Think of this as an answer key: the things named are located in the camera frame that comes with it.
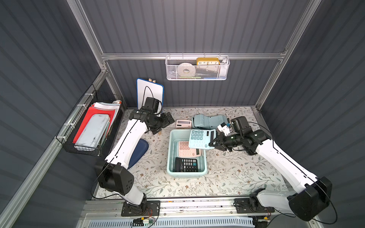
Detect teal calculator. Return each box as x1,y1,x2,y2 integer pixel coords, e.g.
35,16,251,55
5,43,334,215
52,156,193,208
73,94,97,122
189,129,217,150

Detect mint green storage box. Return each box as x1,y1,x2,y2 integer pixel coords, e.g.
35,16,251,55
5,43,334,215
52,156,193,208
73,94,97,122
166,129,208,178

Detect black calculator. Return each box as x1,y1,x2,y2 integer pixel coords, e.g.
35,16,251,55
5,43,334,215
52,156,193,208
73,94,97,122
174,157,198,173

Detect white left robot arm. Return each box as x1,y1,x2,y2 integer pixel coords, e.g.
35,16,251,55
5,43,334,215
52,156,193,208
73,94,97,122
95,109,175,206

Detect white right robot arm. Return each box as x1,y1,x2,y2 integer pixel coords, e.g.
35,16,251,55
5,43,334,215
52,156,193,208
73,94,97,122
209,130,332,221

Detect mint green calculator upside down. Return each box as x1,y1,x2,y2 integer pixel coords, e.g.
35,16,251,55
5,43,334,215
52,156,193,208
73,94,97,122
192,114,229,130

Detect navy blue glasses case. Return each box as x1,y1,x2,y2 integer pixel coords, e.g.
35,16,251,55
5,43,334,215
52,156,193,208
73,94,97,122
128,139,149,169

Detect blue framed whiteboard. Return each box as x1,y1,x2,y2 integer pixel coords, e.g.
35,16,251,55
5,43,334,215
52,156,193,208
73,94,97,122
136,78,164,112

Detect white papers in basket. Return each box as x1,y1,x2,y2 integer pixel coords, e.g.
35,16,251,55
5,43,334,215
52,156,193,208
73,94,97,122
92,100,122,131

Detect white tape roll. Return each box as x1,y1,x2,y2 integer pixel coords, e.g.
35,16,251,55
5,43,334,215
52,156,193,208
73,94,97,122
177,63,196,77

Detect red folder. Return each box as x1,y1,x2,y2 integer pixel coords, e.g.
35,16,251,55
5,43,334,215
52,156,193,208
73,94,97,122
73,102,119,148

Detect yellow clock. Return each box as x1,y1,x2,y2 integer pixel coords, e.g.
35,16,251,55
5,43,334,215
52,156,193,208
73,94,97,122
196,57,220,66

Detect light grey pencil case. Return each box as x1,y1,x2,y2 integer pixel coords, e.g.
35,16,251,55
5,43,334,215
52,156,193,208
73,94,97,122
74,114,110,151

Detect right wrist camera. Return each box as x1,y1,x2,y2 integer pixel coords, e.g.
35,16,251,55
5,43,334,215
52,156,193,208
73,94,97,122
218,116,250,136

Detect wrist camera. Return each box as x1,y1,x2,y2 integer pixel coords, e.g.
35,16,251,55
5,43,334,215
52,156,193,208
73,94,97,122
142,97,160,114
218,116,250,136

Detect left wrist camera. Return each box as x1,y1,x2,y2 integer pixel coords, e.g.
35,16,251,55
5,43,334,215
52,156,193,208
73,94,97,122
142,97,160,114

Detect white wire wall basket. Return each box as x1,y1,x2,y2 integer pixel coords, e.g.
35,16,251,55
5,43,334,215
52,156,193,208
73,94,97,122
165,55,230,81

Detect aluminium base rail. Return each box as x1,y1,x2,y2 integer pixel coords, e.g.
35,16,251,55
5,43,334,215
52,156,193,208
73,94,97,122
77,196,323,228

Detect black wire side basket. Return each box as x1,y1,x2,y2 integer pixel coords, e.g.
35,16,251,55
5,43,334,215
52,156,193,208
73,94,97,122
56,85,124,157

